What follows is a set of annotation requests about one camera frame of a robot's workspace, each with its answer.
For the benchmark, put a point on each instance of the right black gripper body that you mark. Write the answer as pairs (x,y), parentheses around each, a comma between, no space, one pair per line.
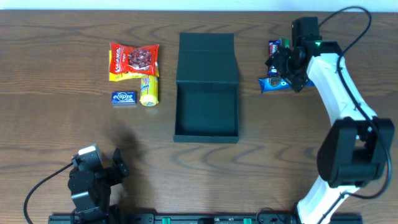
(280,63)

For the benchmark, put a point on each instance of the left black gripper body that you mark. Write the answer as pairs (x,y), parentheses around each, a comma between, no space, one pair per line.
(109,174)

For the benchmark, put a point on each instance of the blue oreo cookie pack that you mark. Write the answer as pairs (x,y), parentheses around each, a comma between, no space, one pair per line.
(273,84)

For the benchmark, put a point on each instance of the dark green box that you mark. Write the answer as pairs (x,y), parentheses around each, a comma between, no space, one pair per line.
(207,109)

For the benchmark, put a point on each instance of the yellow candy bag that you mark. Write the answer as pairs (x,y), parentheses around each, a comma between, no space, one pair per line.
(129,75)

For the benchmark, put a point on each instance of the red candy bag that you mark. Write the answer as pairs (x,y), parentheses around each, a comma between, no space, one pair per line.
(126,59)

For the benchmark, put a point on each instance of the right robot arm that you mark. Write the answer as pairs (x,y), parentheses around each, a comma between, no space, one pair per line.
(354,159)

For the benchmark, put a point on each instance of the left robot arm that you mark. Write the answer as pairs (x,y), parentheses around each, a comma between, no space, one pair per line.
(90,186)

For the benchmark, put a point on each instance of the purple dairy milk bar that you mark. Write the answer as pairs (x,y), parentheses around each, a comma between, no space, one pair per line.
(273,47)

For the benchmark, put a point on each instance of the green chocolate bar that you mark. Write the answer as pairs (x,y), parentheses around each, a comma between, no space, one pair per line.
(285,43)

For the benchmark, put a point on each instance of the blue eclipse mint tin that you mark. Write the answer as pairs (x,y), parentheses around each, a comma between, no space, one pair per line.
(123,98)

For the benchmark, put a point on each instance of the yellow candy roll tube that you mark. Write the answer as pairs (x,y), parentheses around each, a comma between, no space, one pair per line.
(149,90)

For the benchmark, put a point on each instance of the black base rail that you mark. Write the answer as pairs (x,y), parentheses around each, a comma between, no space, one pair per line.
(147,218)

